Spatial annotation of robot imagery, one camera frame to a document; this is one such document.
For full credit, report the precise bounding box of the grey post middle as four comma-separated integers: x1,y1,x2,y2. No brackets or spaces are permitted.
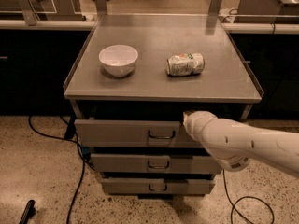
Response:
93,0,108,17

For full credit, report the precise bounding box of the black cable floor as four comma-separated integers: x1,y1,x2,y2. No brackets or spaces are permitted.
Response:
221,169,276,224
27,115,94,224

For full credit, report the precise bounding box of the grey bottom drawer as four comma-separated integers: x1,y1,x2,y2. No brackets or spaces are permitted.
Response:
101,178,215,195

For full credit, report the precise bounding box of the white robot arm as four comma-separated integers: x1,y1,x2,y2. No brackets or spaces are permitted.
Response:
183,111,299,178

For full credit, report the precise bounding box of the grey top drawer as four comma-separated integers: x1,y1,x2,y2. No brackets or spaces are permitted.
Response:
75,119,201,148

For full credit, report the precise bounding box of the black object on floor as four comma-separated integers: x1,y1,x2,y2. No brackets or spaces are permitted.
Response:
19,200,36,224

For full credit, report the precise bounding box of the grey metal drawer cabinet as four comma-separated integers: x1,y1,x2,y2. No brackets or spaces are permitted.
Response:
63,13,264,201

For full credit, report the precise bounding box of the long white counter ledge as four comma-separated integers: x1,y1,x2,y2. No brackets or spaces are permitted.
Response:
0,20,299,35

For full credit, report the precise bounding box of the grey post right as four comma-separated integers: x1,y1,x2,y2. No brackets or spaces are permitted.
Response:
208,0,222,15

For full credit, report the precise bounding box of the black cable right floor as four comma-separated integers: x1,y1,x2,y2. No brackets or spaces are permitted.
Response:
221,169,276,224

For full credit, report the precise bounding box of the grey middle drawer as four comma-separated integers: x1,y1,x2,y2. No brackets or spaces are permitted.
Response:
91,154,222,175

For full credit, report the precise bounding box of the grey post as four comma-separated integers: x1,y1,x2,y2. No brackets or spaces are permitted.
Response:
93,0,108,17
208,0,222,15
18,0,37,26

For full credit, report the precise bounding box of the black cable left floor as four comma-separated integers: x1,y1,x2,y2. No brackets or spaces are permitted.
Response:
27,115,94,224

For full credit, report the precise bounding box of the grey cabinet background right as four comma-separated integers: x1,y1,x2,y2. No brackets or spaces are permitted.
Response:
235,0,299,24

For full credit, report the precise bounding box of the crushed green white can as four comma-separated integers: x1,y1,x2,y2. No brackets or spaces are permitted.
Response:
166,53,205,77

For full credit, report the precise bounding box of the white ceramic bowl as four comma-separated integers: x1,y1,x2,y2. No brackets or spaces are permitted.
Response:
98,45,138,77

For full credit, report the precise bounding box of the grey post left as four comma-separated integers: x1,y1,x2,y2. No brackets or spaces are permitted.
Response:
18,0,37,26

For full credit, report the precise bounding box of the grey drawer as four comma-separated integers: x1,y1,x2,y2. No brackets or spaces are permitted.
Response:
75,119,201,148
101,178,215,195
91,154,222,175

